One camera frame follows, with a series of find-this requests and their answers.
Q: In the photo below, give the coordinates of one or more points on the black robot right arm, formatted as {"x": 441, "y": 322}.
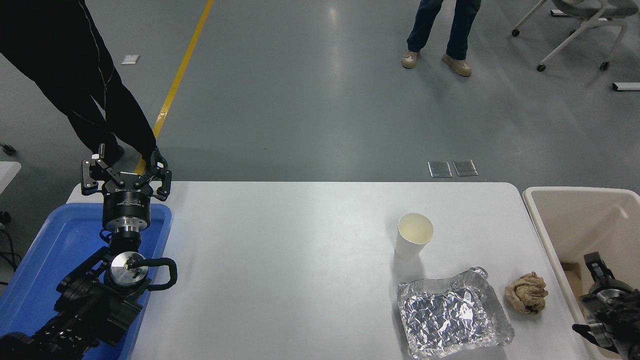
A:
{"x": 622, "y": 320}

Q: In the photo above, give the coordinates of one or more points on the white office chair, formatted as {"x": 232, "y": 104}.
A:
{"x": 590, "y": 20}

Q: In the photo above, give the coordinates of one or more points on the crumpled tan paper ball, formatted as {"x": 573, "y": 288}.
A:
{"x": 526, "y": 294}

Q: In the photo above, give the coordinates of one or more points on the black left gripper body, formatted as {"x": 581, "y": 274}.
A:
{"x": 127, "y": 206}

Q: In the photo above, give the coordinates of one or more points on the blue plastic tray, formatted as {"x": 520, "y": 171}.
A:
{"x": 60, "y": 240}

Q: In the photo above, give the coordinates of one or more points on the silver floor plate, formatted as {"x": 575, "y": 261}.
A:
{"x": 465, "y": 168}
{"x": 440, "y": 169}

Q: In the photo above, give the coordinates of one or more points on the crumpled foil tray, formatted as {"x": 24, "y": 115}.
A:
{"x": 450, "y": 315}

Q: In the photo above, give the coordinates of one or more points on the person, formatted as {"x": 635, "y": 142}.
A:
{"x": 60, "y": 55}
{"x": 462, "y": 30}

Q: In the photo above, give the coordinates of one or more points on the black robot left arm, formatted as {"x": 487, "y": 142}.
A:
{"x": 85, "y": 310}

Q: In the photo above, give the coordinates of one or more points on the brown cardboard piece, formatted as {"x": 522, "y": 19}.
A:
{"x": 570, "y": 272}

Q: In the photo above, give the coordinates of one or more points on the large pale bin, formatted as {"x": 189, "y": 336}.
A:
{"x": 580, "y": 220}

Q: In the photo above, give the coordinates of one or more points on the white side table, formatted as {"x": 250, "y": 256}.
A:
{"x": 7, "y": 175}

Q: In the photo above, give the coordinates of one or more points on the black castor wheel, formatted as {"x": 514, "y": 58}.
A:
{"x": 4, "y": 217}
{"x": 7, "y": 148}

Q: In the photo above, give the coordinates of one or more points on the white paper cup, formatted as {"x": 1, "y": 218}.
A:
{"x": 412, "y": 235}

